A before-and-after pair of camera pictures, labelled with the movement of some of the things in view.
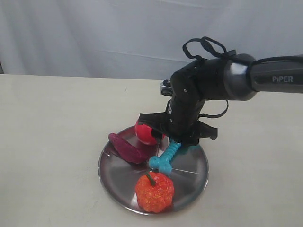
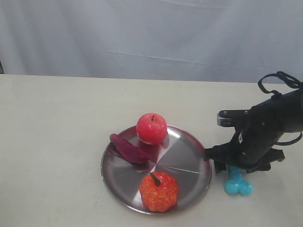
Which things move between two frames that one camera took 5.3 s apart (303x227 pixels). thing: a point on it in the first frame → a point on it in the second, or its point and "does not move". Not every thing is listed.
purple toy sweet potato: (126, 150) does not move
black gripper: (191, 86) → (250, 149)
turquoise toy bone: (162, 162) → (237, 183)
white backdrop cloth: (138, 39) does not move
